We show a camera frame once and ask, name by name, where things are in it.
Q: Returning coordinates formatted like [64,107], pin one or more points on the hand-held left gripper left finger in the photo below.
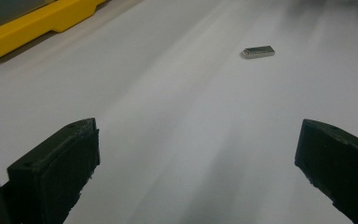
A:
[56,168]

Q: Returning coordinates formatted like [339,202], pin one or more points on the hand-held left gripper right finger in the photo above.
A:
[338,161]

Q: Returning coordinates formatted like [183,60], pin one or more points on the small silver metal block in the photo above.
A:
[258,52]

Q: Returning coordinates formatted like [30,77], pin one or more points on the yellow plastic case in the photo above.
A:
[28,28]

